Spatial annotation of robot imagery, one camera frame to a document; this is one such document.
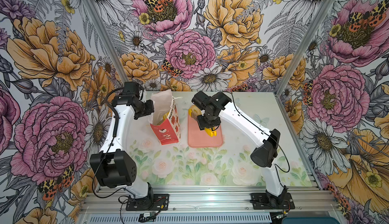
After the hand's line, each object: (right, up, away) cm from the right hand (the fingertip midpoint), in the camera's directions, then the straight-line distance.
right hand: (207, 129), depth 79 cm
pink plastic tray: (-6, -8, +18) cm, 20 cm away
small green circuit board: (-28, -40, -8) cm, 49 cm away
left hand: (-30, +7, +2) cm, 31 cm away
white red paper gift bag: (-21, +5, -4) cm, 22 cm away
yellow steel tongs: (0, 0, -8) cm, 8 cm away
